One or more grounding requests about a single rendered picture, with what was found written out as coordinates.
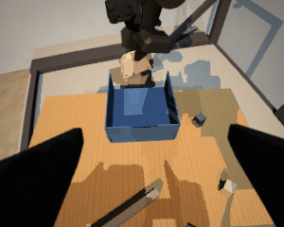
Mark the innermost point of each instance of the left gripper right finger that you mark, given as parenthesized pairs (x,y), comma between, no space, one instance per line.
(261,156)

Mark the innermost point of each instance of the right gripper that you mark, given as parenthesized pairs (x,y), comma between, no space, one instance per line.
(148,40)

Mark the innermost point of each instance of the black metal frame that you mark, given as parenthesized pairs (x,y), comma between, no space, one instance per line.
(217,24)

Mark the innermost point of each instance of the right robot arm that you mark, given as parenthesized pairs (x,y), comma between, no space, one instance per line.
(118,12)

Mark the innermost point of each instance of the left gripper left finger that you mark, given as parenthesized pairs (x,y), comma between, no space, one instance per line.
(34,182)

